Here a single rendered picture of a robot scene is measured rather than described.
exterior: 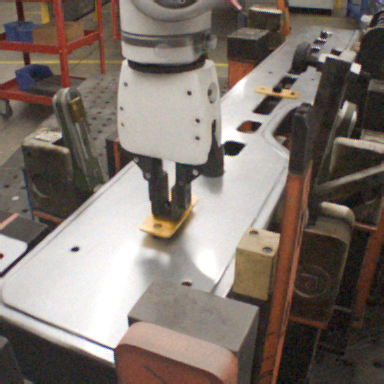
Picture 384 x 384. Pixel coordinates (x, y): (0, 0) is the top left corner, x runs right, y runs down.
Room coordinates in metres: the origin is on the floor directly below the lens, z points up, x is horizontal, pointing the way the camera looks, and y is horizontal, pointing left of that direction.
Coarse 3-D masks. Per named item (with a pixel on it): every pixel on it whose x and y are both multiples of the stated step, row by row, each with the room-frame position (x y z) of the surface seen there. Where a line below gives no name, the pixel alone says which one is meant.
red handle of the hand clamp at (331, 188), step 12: (372, 168) 0.37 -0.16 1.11; (336, 180) 0.39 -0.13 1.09; (348, 180) 0.37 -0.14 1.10; (360, 180) 0.37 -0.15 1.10; (372, 180) 0.36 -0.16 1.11; (312, 192) 0.39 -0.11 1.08; (324, 192) 0.38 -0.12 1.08; (336, 192) 0.38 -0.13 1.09; (348, 192) 0.37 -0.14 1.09; (312, 204) 0.38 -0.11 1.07
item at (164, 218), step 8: (168, 200) 0.46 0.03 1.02; (192, 200) 0.48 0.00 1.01; (160, 208) 0.45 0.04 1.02; (168, 208) 0.45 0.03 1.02; (192, 208) 0.46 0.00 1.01; (152, 216) 0.44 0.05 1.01; (160, 216) 0.44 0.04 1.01; (168, 216) 0.44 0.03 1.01; (184, 216) 0.45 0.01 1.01; (144, 224) 0.43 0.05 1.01; (152, 224) 0.43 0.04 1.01; (160, 224) 0.43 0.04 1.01; (168, 224) 0.43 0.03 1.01; (176, 224) 0.43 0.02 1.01; (152, 232) 0.42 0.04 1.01; (160, 232) 0.42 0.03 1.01; (168, 232) 0.42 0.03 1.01
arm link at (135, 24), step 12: (120, 0) 0.44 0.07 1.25; (120, 12) 0.45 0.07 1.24; (132, 12) 0.42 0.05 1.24; (120, 24) 0.45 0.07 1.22; (132, 24) 0.42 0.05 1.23; (144, 24) 0.42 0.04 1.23; (156, 24) 0.41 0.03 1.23; (168, 24) 0.41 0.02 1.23; (180, 24) 0.42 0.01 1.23; (192, 24) 0.42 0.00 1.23; (204, 24) 0.43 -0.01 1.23; (156, 36) 0.41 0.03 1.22; (168, 36) 0.41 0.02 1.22
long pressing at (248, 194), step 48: (288, 48) 1.23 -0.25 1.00; (240, 96) 0.86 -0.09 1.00; (96, 192) 0.52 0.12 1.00; (144, 192) 0.52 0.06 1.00; (192, 192) 0.52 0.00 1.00; (240, 192) 0.52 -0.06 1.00; (48, 240) 0.42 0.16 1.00; (96, 240) 0.42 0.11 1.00; (144, 240) 0.42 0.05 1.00; (192, 240) 0.42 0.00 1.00; (0, 288) 0.34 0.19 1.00; (48, 288) 0.34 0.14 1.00; (96, 288) 0.34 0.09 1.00; (144, 288) 0.34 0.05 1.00; (48, 336) 0.28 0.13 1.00; (96, 336) 0.28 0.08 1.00
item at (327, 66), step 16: (304, 48) 0.39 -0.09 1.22; (336, 48) 0.40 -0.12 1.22; (304, 64) 0.39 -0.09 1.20; (320, 64) 0.39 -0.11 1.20; (336, 64) 0.37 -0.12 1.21; (352, 64) 0.38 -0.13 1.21; (320, 80) 0.38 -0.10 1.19; (336, 80) 0.37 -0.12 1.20; (352, 80) 0.38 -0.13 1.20; (320, 96) 0.38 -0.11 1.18; (336, 96) 0.37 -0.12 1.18; (320, 112) 0.38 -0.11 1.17; (336, 112) 0.37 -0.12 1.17; (320, 128) 0.38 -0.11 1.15; (320, 144) 0.38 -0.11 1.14; (320, 160) 0.37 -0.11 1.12
